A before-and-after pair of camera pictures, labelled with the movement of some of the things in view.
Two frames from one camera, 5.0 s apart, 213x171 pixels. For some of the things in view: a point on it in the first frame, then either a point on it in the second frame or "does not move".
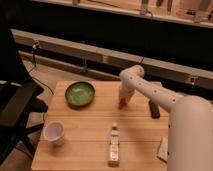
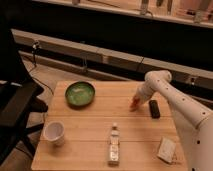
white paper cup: x=54 y=132 does not move
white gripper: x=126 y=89 → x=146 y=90
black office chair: x=19 y=99 does not move
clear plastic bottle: x=114 y=147 does not move
